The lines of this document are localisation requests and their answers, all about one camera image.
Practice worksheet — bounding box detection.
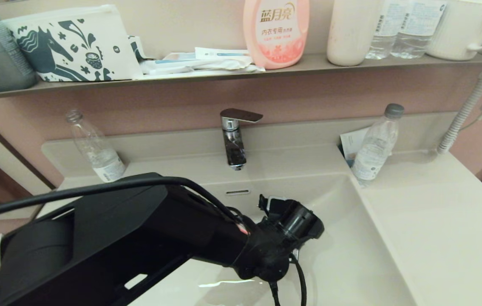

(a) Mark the chrome sink faucet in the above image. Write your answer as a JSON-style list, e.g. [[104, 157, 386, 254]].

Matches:
[[220, 108, 264, 171]]

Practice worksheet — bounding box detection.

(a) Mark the white ceramic sink basin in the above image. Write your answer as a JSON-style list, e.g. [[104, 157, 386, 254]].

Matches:
[[130, 172, 420, 306]]

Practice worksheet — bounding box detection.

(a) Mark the white paper card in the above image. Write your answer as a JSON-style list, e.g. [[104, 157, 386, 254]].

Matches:
[[340, 127, 371, 167]]

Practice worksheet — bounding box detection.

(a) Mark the clear bottle grey cap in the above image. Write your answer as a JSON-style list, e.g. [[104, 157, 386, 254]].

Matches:
[[350, 103, 405, 188]]

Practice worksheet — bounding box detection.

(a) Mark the white plastic toiletry packet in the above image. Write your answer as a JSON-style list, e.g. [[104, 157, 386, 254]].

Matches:
[[139, 57, 265, 77]]

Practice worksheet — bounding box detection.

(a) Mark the white toothbrush box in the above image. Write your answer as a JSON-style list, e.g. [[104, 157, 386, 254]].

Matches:
[[195, 47, 250, 60]]

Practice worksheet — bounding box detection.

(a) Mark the clear uncapped plastic bottle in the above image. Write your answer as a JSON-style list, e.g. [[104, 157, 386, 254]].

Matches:
[[65, 109, 126, 183]]

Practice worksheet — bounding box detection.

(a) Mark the pink detergent bottle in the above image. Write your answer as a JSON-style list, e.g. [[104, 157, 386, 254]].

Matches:
[[243, 0, 310, 70]]

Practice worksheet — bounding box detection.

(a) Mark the blue white toiletry packet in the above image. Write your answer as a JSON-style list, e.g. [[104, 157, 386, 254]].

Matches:
[[162, 51, 197, 62]]

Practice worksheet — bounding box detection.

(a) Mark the clear labelled water bottle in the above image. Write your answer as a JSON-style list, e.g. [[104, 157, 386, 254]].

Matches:
[[366, 0, 412, 60], [390, 0, 448, 60]]

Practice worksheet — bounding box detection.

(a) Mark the small patterned pouch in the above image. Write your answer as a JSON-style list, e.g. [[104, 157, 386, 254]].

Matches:
[[128, 35, 154, 61]]

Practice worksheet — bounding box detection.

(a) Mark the white horse print pouch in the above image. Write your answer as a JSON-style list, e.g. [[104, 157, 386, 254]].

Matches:
[[3, 4, 143, 81]]

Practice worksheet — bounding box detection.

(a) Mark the white ribbed mug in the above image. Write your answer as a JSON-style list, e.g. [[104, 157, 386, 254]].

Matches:
[[426, 0, 482, 61]]

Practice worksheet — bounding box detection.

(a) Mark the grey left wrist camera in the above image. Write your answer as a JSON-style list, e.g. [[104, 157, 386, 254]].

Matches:
[[259, 194, 287, 214]]

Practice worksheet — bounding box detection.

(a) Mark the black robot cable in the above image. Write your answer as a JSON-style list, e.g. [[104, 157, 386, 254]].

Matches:
[[0, 176, 246, 232], [269, 253, 307, 306]]

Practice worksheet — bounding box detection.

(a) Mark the brown wall shelf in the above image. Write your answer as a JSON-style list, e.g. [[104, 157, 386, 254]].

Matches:
[[0, 53, 482, 101]]

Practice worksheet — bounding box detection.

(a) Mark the white coiled cord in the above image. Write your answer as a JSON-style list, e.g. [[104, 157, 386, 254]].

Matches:
[[437, 74, 482, 154]]

